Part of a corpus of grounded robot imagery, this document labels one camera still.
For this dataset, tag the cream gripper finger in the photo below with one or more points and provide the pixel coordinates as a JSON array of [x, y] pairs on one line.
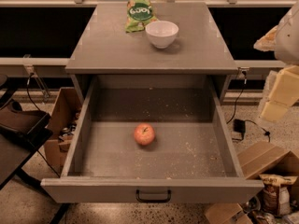
[[283, 94], [267, 42]]

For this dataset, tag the red apple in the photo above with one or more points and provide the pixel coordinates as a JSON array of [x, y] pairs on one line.
[[144, 134]]

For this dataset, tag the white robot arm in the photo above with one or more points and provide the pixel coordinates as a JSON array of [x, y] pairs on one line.
[[286, 50]]

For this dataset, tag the grey open top drawer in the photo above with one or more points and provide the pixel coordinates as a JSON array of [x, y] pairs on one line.
[[192, 153]]

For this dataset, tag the grey cabinet counter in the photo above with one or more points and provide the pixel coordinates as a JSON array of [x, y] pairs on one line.
[[106, 48]]

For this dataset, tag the right cardboard box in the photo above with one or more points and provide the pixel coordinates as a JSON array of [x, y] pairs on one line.
[[266, 158]]

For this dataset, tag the cardboard box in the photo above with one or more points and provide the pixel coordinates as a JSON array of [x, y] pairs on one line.
[[226, 213], [266, 158], [64, 115]]

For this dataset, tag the brown paper snack bag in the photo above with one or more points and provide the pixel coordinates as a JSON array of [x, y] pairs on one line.
[[276, 194]]

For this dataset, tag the white ceramic bowl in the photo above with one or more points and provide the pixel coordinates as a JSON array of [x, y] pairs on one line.
[[161, 34]]

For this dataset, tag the bottom cardboard box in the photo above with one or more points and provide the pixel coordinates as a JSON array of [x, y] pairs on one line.
[[226, 213]]

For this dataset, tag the green snack bag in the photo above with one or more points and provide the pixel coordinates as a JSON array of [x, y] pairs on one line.
[[139, 14]]

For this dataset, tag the left cardboard box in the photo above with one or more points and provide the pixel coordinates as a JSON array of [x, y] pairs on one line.
[[64, 115]]

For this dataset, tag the black chair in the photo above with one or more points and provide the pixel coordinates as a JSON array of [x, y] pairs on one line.
[[23, 133]]

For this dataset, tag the black power adapter with cable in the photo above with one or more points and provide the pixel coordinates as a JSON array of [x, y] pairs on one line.
[[239, 125]]

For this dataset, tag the black drawer handle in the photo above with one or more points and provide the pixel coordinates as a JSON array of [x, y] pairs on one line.
[[151, 197]]

